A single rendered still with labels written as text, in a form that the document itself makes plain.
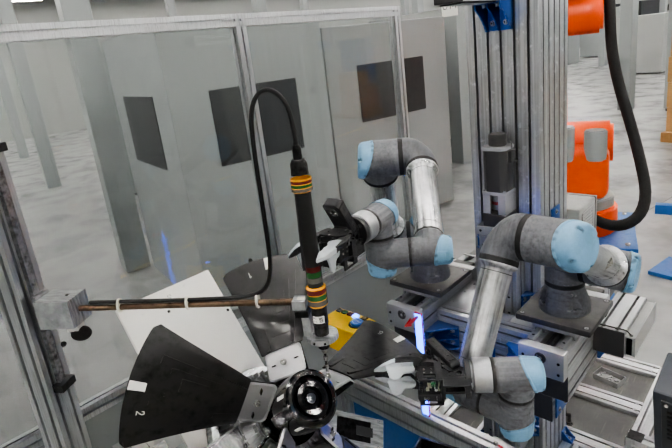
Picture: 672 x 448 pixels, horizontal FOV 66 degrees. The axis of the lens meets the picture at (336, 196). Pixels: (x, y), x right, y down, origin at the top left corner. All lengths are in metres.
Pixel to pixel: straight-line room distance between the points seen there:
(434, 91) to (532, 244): 4.64
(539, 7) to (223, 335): 1.32
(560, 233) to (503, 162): 0.59
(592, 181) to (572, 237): 3.74
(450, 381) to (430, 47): 4.84
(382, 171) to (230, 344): 0.67
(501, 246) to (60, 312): 1.04
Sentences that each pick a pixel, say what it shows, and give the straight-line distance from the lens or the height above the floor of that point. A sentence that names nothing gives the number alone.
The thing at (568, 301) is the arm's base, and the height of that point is 1.09.
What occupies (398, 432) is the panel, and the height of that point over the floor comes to 0.73.
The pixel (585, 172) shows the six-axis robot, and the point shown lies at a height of 0.63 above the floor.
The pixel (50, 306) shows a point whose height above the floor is 1.41.
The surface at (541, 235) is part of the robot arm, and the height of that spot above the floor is 1.44.
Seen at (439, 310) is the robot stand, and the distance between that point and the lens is 1.97.
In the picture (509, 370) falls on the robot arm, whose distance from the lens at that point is 1.22.
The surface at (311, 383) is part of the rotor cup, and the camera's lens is 1.15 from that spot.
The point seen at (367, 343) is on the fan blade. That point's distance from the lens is 1.35.
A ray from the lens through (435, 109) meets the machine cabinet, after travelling 5.83.
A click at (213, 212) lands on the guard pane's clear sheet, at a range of 1.79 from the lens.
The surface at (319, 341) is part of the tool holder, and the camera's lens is 1.15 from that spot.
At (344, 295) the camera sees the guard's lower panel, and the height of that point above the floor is 0.87.
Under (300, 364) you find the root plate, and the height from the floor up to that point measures 1.25.
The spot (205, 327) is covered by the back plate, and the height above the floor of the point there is 1.26.
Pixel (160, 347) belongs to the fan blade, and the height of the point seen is 1.40.
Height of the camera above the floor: 1.90
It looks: 16 degrees down
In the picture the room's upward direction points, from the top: 7 degrees counter-clockwise
